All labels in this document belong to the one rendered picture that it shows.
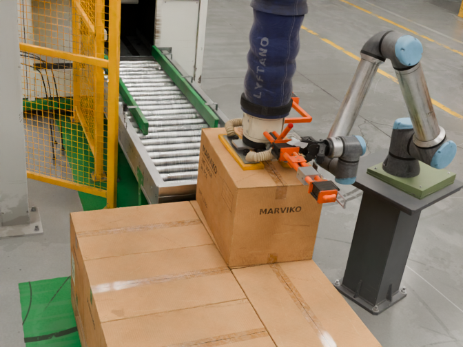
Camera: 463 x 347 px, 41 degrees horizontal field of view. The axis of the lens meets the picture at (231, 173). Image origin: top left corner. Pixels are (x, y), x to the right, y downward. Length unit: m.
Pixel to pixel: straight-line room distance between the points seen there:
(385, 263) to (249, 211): 1.05
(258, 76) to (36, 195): 2.14
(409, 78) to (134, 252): 1.41
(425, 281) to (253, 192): 1.67
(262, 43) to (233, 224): 0.76
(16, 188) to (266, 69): 1.84
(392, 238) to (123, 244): 1.38
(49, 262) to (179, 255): 1.09
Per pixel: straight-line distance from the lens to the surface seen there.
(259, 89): 2.61
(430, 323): 3.59
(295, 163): 2.44
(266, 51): 2.55
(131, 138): 3.67
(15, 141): 3.68
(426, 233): 4.40
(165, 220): 2.98
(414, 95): 2.81
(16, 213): 3.90
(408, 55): 2.67
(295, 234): 2.72
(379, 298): 3.54
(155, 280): 2.60
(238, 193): 2.50
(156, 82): 4.73
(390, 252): 3.35
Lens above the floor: 2.13
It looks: 27 degrees down
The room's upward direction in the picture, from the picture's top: 7 degrees clockwise
